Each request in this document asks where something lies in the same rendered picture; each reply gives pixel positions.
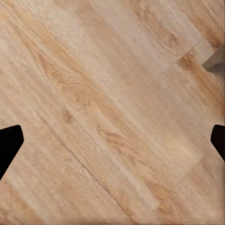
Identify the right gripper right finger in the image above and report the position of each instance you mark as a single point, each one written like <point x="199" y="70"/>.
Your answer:
<point x="218" y="139"/>

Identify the coffee table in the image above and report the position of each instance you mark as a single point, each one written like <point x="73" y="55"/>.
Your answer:
<point x="217" y="57"/>

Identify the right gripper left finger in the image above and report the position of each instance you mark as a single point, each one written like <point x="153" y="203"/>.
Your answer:
<point x="11" y="140"/>

